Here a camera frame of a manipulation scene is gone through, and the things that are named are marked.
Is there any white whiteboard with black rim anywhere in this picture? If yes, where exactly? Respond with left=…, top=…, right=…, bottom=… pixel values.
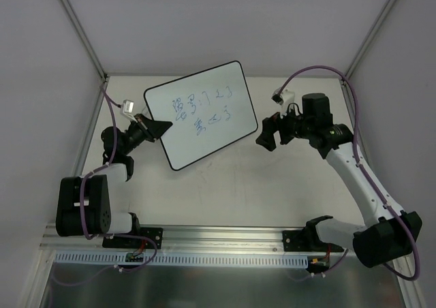
left=144, top=61, right=258, bottom=171

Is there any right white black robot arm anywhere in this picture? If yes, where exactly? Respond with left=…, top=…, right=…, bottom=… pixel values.
left=256, top=91, right=422, bottom=268

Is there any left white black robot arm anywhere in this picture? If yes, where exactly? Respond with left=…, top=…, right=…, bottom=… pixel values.
left=55, top=114, right=173, bottom=247

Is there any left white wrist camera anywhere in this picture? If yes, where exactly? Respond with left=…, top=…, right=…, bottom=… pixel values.
left=120, top=99, right=135, bottom=121

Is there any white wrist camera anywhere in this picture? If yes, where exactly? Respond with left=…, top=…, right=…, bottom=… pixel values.
left=120, top=99, right=135, bottom=121
left=272, top=88, right=295, bottom=117

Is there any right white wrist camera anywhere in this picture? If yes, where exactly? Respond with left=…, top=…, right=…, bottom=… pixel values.
left=272, top=88, right=295, bottom=117

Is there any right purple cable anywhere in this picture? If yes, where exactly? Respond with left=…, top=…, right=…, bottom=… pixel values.
left=279, top=65, right=422, bottom=281

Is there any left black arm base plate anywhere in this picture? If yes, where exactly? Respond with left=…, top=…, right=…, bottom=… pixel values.
left=102, top=227, right=164, bottom=250

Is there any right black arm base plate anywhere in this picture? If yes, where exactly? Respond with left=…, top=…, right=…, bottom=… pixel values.
left=282, top=229, right=328, bottom=252

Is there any aluminium mounting rail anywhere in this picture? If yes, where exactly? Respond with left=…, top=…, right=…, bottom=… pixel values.
left=39, top=224, right=328, bottom=255

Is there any white slotted cable duct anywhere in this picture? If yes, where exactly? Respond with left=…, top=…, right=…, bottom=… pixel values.
left=54, top=251, right=309, bottom=269

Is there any left aluminium frame post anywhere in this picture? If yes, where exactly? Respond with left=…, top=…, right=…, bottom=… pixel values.
left=58, top=0, right=107, bottom=80

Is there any aluminium frame post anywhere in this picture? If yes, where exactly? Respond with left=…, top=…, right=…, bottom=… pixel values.
left=345, top=0, right=399, bottom=79
left=58, top=0, right=107, bottom=80

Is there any right aluminium frame post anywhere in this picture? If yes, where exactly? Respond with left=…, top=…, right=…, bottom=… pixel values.
left=345, top=0, right=399, bottom=79

